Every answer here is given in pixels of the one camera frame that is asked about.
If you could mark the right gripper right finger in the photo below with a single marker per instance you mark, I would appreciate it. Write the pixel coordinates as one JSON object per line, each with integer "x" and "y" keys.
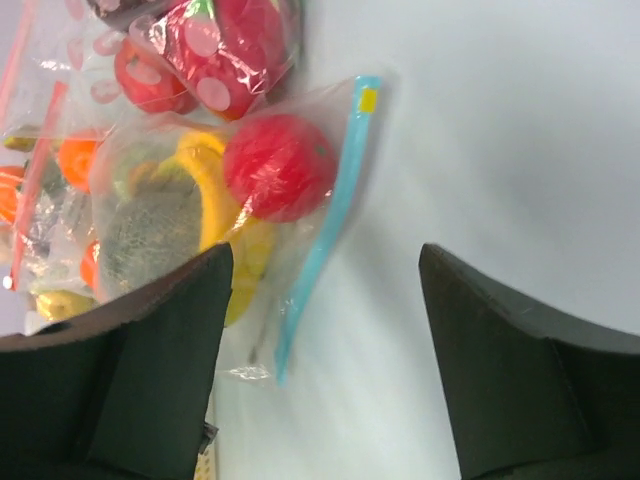
{"x": 531, "y": 392}

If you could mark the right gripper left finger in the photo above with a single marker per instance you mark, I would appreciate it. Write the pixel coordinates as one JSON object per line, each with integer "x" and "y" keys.
{"x": 120, "y": 392}

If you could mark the yellow fake banana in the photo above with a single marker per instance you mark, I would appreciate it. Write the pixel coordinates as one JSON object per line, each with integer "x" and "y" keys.
{"x": 200, "y": 154}

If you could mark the blue zip clear bag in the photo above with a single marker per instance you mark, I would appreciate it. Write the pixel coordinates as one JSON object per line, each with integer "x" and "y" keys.
{"x": 258, "y": 346}

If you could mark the red fake apple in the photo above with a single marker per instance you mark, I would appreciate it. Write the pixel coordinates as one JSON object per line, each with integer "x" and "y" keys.
{"x": 281, "y": 167}

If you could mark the orange fake tangerine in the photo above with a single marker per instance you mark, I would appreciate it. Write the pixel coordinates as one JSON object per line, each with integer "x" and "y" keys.
{"x": 75, "y": 159}
{"x": 11, "y": 180}
{"x": 88, "y": 266}

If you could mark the red zip bag with oranges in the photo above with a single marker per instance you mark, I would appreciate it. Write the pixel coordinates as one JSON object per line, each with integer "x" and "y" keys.
{"x": 55, "y": 222}

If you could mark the red spotted fake strawberry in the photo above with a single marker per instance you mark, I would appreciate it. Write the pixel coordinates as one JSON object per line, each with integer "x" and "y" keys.
{"x": 148, "y": 84}

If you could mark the red zip bag with strawberries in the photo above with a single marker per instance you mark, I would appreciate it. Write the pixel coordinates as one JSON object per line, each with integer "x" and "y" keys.
{"x": 101, "y": 59}

